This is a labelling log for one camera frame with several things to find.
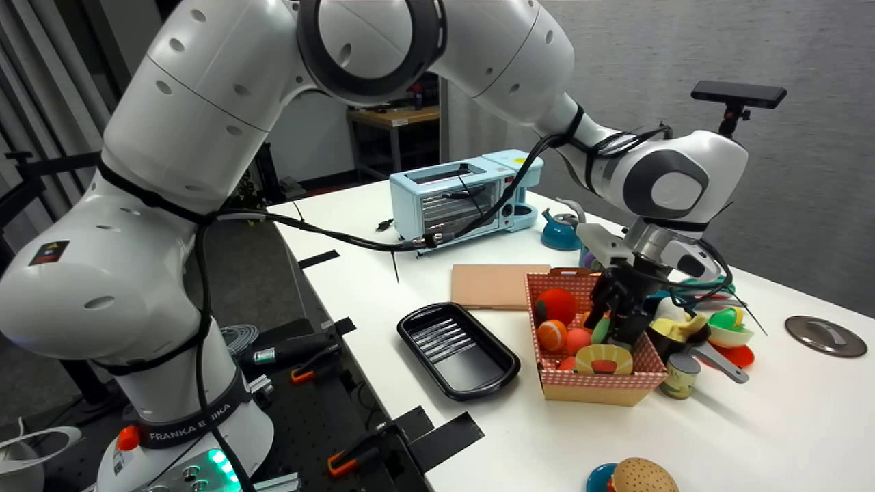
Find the peach orange toy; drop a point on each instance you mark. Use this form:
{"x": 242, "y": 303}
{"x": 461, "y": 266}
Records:
{"x": 551, "y": 337}

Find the orange black clamp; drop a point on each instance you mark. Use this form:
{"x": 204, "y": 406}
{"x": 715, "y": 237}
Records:
{"x": 315, "y": 371}
{"x": 352, "y": 454}

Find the tan wooden cutting board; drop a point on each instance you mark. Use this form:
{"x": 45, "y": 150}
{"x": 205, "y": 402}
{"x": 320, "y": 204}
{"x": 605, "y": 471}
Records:
{"x": 493, "y": 289}

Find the wooden background shelf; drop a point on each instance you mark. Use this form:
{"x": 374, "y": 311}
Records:
{"x": 401, "y": 113}

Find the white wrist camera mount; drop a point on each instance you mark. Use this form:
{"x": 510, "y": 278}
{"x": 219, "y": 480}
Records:
{"x": 602, "y": 245}

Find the green white toy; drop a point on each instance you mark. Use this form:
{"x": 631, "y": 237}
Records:
{"x": 725, "y": 324}

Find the teal round plate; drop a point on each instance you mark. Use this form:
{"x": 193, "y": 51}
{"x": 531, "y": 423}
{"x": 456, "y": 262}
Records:
{"x": 596, "y": 480}

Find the light blue toaster oven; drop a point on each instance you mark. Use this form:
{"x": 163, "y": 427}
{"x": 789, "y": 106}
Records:
{"x": 456, "y": 201}

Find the burger plush toy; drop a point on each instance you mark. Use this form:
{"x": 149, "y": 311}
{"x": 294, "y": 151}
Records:
{"x": 643, "y": 476}

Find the small orange toy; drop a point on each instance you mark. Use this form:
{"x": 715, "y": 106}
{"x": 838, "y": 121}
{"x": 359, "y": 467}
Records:
{"x": 581, "y": 320}

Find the red patterned cardboard basket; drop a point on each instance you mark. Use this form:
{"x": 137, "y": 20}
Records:
{"x": 602, "y": 387}

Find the grey toy spatula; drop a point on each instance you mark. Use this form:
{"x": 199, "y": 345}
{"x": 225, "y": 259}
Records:
{"x": 725, "y": 367}

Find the red toy plate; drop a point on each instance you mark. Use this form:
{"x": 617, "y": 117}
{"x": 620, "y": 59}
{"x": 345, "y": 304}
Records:
{"x": 741, "y": 356}

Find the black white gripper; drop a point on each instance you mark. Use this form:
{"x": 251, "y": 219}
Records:
{"x": 673, "y": 251}

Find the red toy vegetable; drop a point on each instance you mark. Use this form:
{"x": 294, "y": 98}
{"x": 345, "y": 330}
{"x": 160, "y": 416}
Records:
{"x": 555, "y": 307}

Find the teal toy utensils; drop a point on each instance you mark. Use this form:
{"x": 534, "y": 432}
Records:
{"x": 706, "y": 290}

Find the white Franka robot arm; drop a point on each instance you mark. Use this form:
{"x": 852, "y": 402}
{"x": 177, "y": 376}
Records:
{"x": 229, "y": 92}

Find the teal toy kettle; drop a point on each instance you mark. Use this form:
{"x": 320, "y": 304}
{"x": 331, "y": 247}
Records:
{"x": 562, "y": 234}

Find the black oven tray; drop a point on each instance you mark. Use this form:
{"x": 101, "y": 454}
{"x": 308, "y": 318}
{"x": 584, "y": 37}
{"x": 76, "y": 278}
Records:
{"x": 456, "y": 350}

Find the toy tin can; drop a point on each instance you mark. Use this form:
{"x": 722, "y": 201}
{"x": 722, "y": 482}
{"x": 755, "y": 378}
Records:
{"x": 680, "y": 378}

